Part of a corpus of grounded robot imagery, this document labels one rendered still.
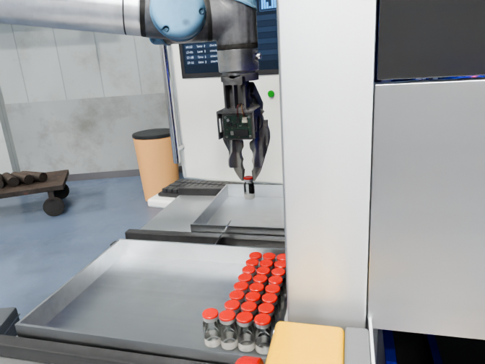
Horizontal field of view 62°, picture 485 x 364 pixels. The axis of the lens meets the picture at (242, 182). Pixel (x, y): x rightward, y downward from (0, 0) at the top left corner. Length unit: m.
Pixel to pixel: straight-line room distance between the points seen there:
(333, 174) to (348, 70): 0.07
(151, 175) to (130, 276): 2.92
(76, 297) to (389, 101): 0.57
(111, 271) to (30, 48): 4.21
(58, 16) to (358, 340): 0.54
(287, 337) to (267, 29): 1.09
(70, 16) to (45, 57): 4.17
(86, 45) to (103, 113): 0.70
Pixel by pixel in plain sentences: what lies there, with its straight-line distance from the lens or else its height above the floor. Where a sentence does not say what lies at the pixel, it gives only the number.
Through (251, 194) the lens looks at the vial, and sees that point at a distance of 0.83.
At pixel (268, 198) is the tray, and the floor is 0.88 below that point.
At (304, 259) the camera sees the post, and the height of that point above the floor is 1.07.
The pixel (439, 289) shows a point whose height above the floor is 1.06.
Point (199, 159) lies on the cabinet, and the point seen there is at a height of 0.88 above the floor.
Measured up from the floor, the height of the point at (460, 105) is 1.19.
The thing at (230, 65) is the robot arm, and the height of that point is 1.22.
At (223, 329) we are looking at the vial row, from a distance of 0.53.
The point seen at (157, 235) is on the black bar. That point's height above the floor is 0.90.
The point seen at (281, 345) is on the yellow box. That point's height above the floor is 1.03.
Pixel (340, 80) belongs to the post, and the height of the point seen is 1.21.
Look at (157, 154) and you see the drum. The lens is 3.57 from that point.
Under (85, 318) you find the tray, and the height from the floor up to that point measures 0.88.
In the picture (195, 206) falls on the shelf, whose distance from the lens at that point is 1.02.
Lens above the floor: 1.23
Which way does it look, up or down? 18 degrees down
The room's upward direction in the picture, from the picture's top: 4 degrees counter-clockwise
